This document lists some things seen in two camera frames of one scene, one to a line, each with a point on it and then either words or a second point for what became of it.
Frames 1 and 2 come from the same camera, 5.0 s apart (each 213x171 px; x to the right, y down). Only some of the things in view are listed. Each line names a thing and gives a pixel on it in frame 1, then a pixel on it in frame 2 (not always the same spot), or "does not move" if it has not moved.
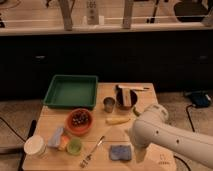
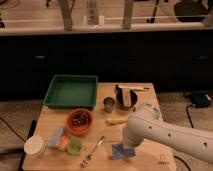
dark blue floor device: x=200 y=99 does not move
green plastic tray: x=72 y=91 does not move
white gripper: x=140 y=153 → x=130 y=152
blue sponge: x=120 y=152 does not move
